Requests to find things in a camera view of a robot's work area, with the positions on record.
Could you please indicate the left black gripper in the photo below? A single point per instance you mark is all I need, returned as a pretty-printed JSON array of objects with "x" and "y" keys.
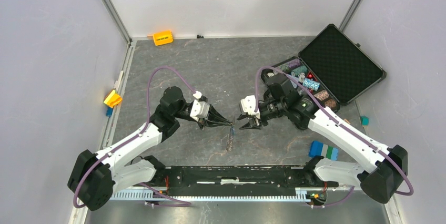
[{"x": 214, "y": 119}]

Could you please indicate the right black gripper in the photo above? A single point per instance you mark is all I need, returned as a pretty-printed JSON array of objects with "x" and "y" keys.
[{"x": 248, "y": 125}]

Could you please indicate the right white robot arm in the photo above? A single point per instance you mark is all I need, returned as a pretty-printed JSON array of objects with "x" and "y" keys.
[{"x": 379, "y": 170}]

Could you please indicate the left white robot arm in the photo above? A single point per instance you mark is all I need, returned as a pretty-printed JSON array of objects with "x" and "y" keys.
[{"x": 98, "y": 175}]

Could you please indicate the blue green toy bricks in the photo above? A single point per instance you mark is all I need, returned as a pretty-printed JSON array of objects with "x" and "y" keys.
[{"x": 319, "y": 149}]

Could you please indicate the orange block at back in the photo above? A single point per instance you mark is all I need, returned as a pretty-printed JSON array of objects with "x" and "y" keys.
[{"x": 162, "y": 38}]

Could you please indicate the orange block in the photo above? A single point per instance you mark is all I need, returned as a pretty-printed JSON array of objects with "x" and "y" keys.
[
  {"x": 162, "y": 38},
  {"x": 112, "y": 99}
]

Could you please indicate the orange block at left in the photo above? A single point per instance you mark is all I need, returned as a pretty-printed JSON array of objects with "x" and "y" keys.
[{"x": 112, "y": 99}]

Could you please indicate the black poker chip case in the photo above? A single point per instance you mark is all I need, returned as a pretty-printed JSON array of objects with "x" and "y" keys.
[{"x": 331, "y": 71}]

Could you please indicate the small blue block left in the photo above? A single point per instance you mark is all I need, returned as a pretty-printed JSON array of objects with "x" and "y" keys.
[{"x": 109, "y": 111}]

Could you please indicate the teal cube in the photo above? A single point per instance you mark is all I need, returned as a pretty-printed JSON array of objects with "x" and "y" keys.
[{"x": 364, "y": 120}]

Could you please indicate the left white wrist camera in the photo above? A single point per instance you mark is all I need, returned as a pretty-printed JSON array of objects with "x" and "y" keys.
[{"x": 200, "y": 107}]

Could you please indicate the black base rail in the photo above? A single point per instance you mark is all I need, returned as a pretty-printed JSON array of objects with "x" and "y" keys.
[{"x": 220, "y": 181}]

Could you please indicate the white toothed cable rail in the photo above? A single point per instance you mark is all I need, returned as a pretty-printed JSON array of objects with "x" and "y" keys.
[{"x": 144, "y": 194}]

